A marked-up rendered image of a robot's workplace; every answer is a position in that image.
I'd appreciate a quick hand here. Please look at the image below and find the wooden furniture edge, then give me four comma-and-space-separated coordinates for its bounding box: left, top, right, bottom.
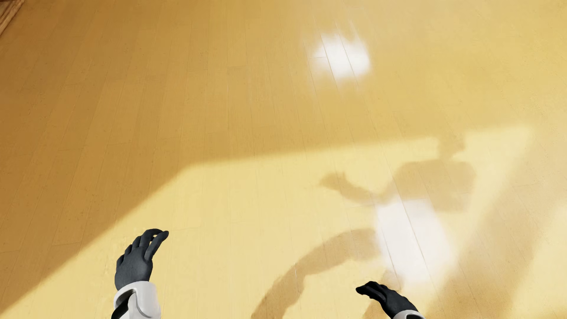
0, 0, 25, 35

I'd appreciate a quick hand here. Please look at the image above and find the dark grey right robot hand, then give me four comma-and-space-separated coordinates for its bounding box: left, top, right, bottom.
355, 281, 419, 319

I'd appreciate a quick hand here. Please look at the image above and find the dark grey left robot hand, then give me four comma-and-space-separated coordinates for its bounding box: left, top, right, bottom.
114, 229, 170, 292

